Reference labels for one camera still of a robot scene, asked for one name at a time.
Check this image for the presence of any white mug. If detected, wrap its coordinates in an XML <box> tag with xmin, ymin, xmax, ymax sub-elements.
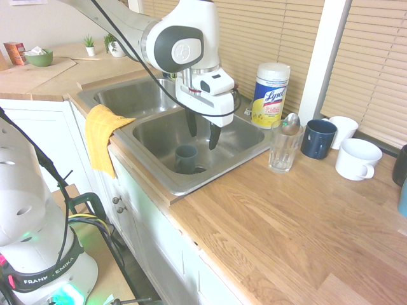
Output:
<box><xmin>321</xmin><ymin>115</ymin><xmax>360</xmax><ymax>151</ymax></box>
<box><xmin>335</xmin><ymin>137</ymin><xmax>383</xmax><ymax>182</ymax></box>

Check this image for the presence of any green bowl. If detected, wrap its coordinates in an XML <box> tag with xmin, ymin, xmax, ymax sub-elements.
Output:
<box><xmin>24</xmin><ymin>48</ymin><xmax>54</xmax><ymax>68</ymax></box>

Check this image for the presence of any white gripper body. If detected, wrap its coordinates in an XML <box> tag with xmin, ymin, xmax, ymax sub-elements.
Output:
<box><xmin>176</xmin><ymin>79</ymin><xmax>235</xmax><ymax>128</ymax></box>

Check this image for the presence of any stainless steel double sink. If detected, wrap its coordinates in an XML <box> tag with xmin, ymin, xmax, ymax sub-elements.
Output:
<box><xmin>77</xmin><ymin>75</ymin><xmax>275</xmax><ymax>196</ymax></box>

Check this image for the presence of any white window frame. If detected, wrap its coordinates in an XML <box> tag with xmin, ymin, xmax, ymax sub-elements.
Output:
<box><xmin>298</xmin><ymin>0</ymin><xmax>351</xmax><ymax>123</ymax></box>

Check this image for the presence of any black stand rod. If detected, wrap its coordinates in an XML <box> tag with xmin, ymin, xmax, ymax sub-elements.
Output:
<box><xmin>0</xmin><ymin>107</ymin><xmax>141</xmax><ymax>305</ymax></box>

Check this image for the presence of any white kitchen cabinet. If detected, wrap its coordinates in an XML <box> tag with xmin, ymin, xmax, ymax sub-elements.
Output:
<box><xmin>0</xmin><ymin>98</ymin><xmax>254</xmax><ymax>305</ymax></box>

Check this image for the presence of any dark grey mug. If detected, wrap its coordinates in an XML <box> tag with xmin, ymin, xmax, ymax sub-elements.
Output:
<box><xmin>174</xmin><ymin>144</ymin><xmax>199</xmax><ymax>175</ymax></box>

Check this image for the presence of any yellow dish towel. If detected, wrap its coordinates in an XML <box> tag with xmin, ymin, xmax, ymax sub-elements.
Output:
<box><xmin>84</xmin><ymin>104</ymin><xmax>137</xmax><ymax>180</ymax></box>

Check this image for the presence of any beige window blind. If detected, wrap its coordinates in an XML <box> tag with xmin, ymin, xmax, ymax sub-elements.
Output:
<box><xmin>141</xmin><ymin>0</ymin><xmax>326</xmax><ymax>116</ymax></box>
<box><xmin>320</xmin><ymin>0</ymin><xmax>407</xmax><ymax>150</ymax></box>

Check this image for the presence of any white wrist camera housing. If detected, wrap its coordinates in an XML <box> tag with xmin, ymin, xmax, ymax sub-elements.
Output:
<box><xmin>199</xmin><ymin>72</ymin><xmax>235</xmax><ymax>97</ymax></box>

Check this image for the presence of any yellow and black cable bundle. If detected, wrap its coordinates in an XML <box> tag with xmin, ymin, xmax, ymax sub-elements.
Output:
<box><xmin>67</xmin><ymin>212</ymin><xmax>127</xmax><ymax>254</ymax></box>

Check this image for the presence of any clear glass tumbler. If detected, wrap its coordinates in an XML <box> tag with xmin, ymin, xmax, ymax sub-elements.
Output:
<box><xmin>268</xmin><ymin>119</ymin><xmax>305</xmax><ymax>174</ymax></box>

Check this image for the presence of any leafy plant in white pot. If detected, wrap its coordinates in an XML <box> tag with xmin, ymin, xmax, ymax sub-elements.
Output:
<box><xmin>104</xmin><ymin>32</ymin><xmax>128</xmax><ymax>58</ymax></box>

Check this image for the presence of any small potted plant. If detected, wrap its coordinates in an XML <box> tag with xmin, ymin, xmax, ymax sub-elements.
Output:
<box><xmin>83</xmin><ymin>34</ymin><xmax>97</xmax><ymax>57</ymax></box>

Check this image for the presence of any black mug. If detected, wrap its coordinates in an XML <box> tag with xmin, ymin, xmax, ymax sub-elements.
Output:
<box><xmin>391</xmin><ymin>144</ymin><xmax>407</xmax><ymax>188</ymax></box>

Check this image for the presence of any orange cardboard box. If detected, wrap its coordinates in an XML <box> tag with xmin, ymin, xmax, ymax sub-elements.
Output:
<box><xmin>3</xmin><ymin>41</ymin><xmax>29</xmax><ymax>66</ymax></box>

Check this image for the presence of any metal spoon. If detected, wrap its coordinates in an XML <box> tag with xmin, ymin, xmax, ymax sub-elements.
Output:
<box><xmin>279</xmin><ymin>112</ymin><xmax>301</xmax><ymax>159</ymax></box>

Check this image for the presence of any green clamp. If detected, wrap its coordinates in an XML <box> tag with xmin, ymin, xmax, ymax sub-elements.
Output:
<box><xmin>67</xmin><ymin>191</ymin><xmax>108</xmax><ymax>225</ymax></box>

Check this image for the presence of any navy blue mug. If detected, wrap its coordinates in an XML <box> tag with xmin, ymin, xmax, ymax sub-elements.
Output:
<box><xmin>300</xmin><ymin>119</ymin><xmax>338</xmax><ymax>161</ymax></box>

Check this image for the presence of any light blue mug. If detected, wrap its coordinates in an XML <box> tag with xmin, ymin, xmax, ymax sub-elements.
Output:
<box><xmin>397</xmin><ymin>186</ymin><xmax>407</xmax><ymax>219</ymax></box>

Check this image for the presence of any Lysol wipes canister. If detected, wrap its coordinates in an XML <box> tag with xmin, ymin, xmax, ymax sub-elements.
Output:
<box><xmin>251</xmin><ymin>62</ymin><xmax>291</xmax><ymax>130</ymax></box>

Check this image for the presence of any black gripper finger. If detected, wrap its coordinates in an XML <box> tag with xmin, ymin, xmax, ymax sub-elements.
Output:
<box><xmin>186</xmin><ymin>109</ymin><xmax>198</xmax><ymax>138</ymax></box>
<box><xmin>208</xmin><ymin>122</ymin><xmax>222</xmax><ymax>151</ymax></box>

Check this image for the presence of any white paper packet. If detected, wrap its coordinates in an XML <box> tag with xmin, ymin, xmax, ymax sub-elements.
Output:
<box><xmin>25</xmin><ymin>46</ymin><xmax>48</xmax><ymax>58</ymax></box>

